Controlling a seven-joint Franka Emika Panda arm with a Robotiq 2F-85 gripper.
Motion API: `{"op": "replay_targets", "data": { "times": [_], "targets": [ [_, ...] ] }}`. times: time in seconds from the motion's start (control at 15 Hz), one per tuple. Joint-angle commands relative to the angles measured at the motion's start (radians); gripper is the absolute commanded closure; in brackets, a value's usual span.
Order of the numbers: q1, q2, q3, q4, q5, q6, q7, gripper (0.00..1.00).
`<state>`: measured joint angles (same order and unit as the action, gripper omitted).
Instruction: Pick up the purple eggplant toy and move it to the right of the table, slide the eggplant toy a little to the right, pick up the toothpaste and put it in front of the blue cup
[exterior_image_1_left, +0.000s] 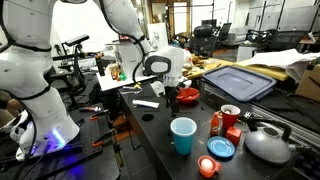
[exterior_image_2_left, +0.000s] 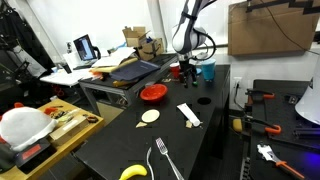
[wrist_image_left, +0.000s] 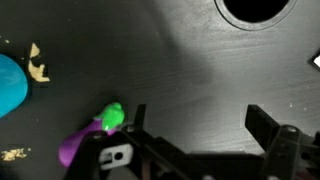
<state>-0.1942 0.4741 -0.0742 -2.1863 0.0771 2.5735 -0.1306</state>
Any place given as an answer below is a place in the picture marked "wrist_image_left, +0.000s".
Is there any purple eggplant toy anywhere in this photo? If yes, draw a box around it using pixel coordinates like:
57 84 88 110
57 101 126 168

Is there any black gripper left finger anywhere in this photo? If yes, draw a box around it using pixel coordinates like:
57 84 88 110
64 103 208 180

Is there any blue plastic cup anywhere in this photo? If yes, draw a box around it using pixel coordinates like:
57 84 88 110
0 53 29 119

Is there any gold sticker residue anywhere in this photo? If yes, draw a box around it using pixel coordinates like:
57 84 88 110
27 42 51 83

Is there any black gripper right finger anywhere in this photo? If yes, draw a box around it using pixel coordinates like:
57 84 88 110
244 103 320 180

